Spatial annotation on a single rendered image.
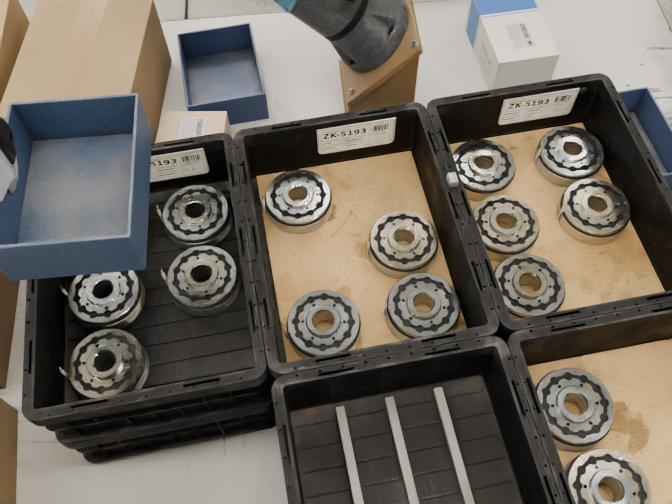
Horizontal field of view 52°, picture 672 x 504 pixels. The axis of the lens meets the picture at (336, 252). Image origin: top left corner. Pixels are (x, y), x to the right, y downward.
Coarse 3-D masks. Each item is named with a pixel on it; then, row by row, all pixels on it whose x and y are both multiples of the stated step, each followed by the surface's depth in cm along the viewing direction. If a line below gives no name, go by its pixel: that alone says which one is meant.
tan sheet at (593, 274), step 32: (512, 192) 109; (544, 192) 109; (544, 224) 106; (544, 256) 103; (576, 256) 103; (608, 256) 103; (640, 256) 103; (576, 288) 100; (608, 288) 100; (640, 288) 100
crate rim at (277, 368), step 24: (312, 120) 105; (336, 120) 104; (240, 144) 102; (432, 144) 104; (240, 168) 100; (456, 216) 97; (264, 288) 90; (480, 288) 91; (264, 312) 88; (264, 336) 87; (432, 336) 86; (456, 336) 86; (480, 336) 86; (312, 360) 85; (336, 360) 85
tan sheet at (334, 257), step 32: (352, 160) 113; (384, 160) 113; (352, 192) 110; (384, 192) 110; (416, 192) 110; (352, 224) 107; (288, 256) 104; (320, 256) 104; (352, 256) 104; (288, 288) 101; (320, 288) 101; (352, 288) 101; (384, 288) 101; (384, 320) 98; (288, 352) 96
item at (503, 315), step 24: (456, 96) 106; (480, 96) 106; (504, 96) 107; (432, 120) 104; (624, 120) 103; (456, 168) 99; (648, 168) 99; (456, 192) 97; (480, 240) 93; (480, 264) 91; (504, 312) 88; (600, 312) 88
